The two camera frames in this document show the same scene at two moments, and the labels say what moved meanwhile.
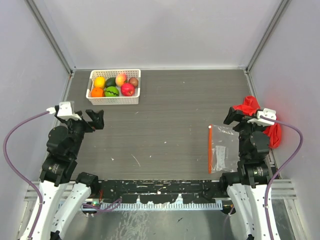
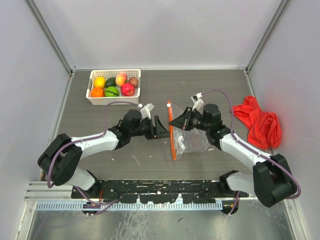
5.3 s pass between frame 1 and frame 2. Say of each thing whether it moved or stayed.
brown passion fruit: stayed
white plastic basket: stayed
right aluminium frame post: stayed
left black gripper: moved
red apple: stayed
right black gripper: moved
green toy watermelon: stayed
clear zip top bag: moved
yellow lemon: stayed
